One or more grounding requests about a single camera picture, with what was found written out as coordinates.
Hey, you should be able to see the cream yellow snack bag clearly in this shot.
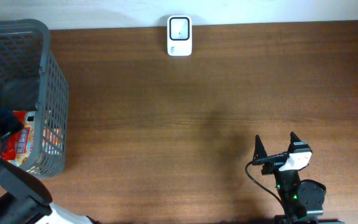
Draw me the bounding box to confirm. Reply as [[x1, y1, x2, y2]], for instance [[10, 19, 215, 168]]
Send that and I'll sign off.
[[32, 123, 63, 156]]

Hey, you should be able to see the red orange snack bag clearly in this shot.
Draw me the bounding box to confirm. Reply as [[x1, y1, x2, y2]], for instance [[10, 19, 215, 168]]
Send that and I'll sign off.
[[0, 111, 35, 166]]

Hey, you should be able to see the white barcode scanner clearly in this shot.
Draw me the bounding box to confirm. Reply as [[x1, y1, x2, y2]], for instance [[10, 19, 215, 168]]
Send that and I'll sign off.
[[167, 15, 193, 57]]

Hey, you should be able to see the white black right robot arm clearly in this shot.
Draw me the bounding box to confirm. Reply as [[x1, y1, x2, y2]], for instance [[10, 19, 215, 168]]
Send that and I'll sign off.
[[245, 132, 341, 224]]

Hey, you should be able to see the grey plastic mesh basket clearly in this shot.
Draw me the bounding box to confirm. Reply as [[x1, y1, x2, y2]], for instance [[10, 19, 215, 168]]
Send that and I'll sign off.
[[0, 19, 69, 179]]

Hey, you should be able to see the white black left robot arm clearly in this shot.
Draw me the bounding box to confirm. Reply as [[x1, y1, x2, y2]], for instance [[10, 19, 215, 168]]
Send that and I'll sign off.
[[0, 123, 99, 224]]

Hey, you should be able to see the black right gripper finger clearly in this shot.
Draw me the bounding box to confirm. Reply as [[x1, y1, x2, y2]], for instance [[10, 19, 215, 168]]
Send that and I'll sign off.
[[289, 131, 306, 152], [252, 134, 268, 165]]

